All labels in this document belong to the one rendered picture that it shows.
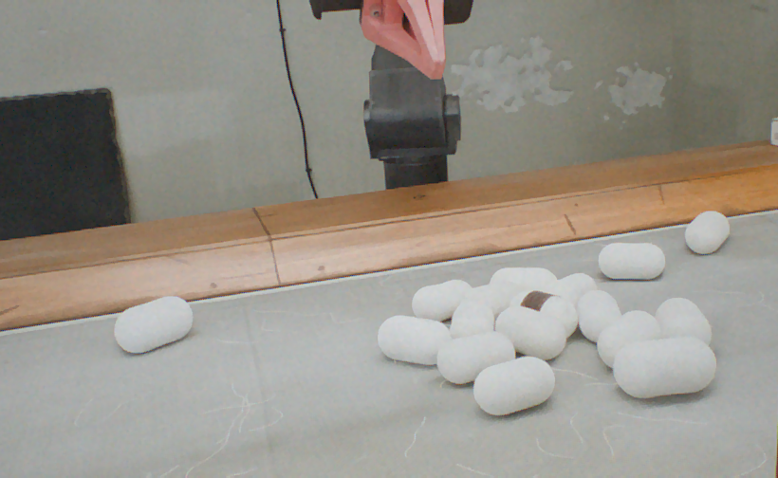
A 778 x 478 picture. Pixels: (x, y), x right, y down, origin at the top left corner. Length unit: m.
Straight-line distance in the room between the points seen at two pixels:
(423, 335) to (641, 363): 0.09
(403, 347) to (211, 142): 2.07
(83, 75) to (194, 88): 0.28
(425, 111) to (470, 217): 0.27
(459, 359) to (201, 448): 0.10
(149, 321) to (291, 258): 0.11
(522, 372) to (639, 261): 0.15
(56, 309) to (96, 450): 0.16
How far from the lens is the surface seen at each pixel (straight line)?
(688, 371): 0.32
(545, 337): 0.35
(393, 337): 0.35
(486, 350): 0.33
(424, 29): 0.47
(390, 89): 0.78
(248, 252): 0.49
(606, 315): 0.37
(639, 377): 0.32
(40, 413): 0.37
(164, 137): 2.40
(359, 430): 0.31
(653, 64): 2.74
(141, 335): 0.40
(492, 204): 0.53
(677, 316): 0.36
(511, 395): 0.31
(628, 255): 0.45
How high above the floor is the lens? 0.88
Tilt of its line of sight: 15 degrees down
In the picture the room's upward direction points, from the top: 5 degrees counter-clockwise
